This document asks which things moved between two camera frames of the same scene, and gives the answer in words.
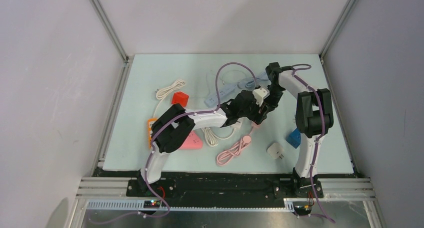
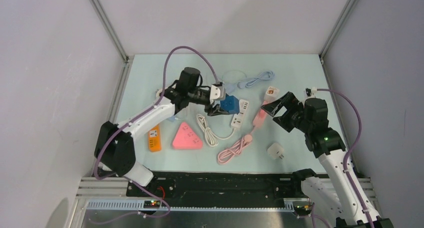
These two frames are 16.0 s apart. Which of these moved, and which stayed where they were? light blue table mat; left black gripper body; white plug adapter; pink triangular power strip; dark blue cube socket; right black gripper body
Moved: right black gripper body; left black gripper body; dark blue cube socket
Stayed: light blue table mat; white plug adapter; pink triangular power strip
